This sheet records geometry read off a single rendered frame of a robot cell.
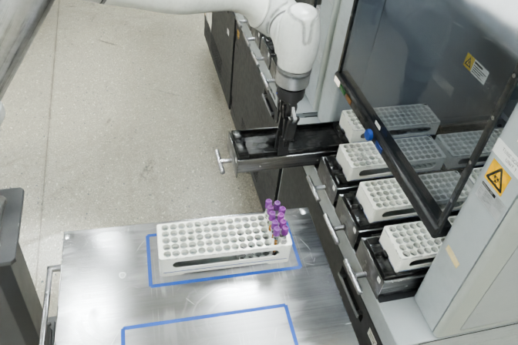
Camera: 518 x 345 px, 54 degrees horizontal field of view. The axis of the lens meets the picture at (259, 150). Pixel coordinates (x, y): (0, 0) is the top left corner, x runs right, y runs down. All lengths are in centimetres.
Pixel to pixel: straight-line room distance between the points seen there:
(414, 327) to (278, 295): 34
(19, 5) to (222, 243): 69
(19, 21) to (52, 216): 130
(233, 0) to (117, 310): 76
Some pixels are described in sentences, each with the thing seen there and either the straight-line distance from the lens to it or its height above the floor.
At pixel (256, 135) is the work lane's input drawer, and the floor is 80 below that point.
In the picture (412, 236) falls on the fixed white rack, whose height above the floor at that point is 86.
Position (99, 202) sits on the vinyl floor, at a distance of 245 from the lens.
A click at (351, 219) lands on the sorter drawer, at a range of 135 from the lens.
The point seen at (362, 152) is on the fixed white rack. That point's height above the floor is 86.
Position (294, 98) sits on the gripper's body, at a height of 102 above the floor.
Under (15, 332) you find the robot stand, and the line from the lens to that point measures 177.
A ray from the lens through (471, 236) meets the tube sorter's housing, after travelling 108.
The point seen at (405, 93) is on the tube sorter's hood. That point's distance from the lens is 120.
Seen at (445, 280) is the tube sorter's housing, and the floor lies 90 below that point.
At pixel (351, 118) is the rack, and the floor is 86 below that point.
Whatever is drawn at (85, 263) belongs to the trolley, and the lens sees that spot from 121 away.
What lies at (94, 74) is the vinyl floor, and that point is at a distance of 328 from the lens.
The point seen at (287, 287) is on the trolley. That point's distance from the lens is 117.
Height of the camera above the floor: 178
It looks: 41 degrees down
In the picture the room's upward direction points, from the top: 7 degrees clockwise
